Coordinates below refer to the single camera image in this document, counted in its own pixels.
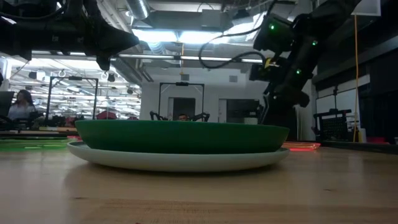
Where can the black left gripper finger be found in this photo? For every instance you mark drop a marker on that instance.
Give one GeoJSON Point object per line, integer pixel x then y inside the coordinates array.
{"type": "Point", "coordinates": [109, 39]}

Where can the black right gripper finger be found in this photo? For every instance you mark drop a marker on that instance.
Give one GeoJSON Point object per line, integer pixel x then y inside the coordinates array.
{"type": "Point", "coordinates": [266, 109]}

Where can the dark green plastic bowl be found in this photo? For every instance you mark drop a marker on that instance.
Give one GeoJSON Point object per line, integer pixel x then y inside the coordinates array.
{"type": "Point", "coordinates": [180, 137]}

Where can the translucent red plastic plate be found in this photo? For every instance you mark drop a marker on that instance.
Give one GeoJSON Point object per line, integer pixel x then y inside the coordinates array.
{"type": "Point", "coordinates": [74, 137]}

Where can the translucent light green plate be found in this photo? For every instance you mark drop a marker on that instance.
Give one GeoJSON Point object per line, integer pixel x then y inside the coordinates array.
{"type": "Point", "coordinates": [31, 144]}

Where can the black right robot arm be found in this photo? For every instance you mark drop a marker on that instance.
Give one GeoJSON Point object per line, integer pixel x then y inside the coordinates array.
{"type": "Point", "coordinates": [311, 56]}

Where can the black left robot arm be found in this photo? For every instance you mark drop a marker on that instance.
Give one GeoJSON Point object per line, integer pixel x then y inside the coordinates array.
{"type": "Point", "coordinates": [15, 37]}

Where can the black background robot arm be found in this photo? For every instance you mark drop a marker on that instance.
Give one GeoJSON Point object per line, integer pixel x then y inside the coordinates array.
{"type": "Point", "coordinates": [202, 117]}
{"type": "Point", "coordinates": [155, 115]}

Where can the black shelf cabinet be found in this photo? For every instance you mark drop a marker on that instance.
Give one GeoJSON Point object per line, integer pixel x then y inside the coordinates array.
{"type": "Point", "coordinates": [242, 109]}

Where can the red background machine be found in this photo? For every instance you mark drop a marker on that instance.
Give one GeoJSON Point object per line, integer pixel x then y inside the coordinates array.
{"type": "Point", "coordinates": [133, 118]}
{"type": "Point", "coordinates": [107, 115]}

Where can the long linear ceiling lamp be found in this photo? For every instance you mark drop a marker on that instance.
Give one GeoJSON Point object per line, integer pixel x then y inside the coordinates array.
{"type": "Point", "coordinates": [205, 58]}

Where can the person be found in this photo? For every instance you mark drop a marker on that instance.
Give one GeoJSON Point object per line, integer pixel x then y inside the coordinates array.
{"type": "Point", "coordinates": [21, 110]}
{"type": "Point", "coordinates": [183, 117]}

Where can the dark monitor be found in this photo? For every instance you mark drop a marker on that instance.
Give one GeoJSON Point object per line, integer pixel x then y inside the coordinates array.
{"type": "Point", "coordinates": [6, 104]}

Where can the pale grey plastic plate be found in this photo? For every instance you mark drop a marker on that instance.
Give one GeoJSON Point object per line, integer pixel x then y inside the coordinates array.
{"type": "Point", "coordinates": [177, 161]}

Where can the grey ceiling box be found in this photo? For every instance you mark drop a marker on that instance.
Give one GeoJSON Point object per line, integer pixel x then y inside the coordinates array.
{"type": "Point", "coordinates": [212, 18]}

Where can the silver round air duct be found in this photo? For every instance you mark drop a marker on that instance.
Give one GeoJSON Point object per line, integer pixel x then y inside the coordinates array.
{"type": "Point", "coordinates": [138, 7]}

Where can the wall vent grille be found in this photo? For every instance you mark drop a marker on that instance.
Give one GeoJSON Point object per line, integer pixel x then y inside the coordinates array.
{"type": "Point", "coordinates": [233, 78]}
{"type": "Point", "coordinates": [184, 77]}

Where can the black background rig frame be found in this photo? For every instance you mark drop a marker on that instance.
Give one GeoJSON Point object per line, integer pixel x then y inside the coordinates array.
{"type": "Point", "coordinates": [48, 99]}
{"type": "Point", "coordinates": [182, 83]}

